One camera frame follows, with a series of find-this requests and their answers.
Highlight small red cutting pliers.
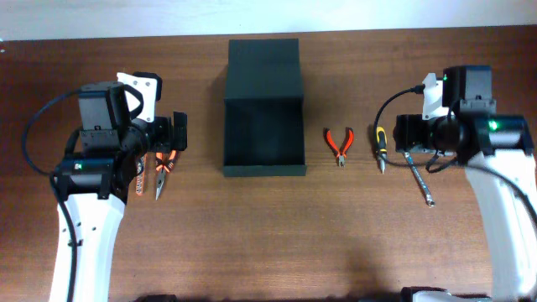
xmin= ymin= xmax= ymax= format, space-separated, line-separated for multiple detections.
xmin=323 ymin=127 xmax=355 ymax=169

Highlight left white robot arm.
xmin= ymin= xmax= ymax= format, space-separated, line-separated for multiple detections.
xmin=50 ymin=78 xmax=187 ymax=301

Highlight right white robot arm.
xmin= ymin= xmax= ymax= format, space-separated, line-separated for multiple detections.
xmin=393 ymin=65 xmax=536 ymax=301

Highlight black open box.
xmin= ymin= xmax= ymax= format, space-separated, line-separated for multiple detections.
xmin=223 ymin=39 xmax=307 ymax=177

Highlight silver combination wrench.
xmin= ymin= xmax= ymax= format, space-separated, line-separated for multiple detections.
xmin=404 ymin=152 xmax=435 ymax=207

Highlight orange black needle-nose pliers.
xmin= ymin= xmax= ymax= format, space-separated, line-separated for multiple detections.
xmin=155 ymin=150 xmax=178 ymax=200

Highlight yellow black screwdriver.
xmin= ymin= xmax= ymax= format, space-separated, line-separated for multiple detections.
xmin=375 ymin=126 xmax=387 ymax=174

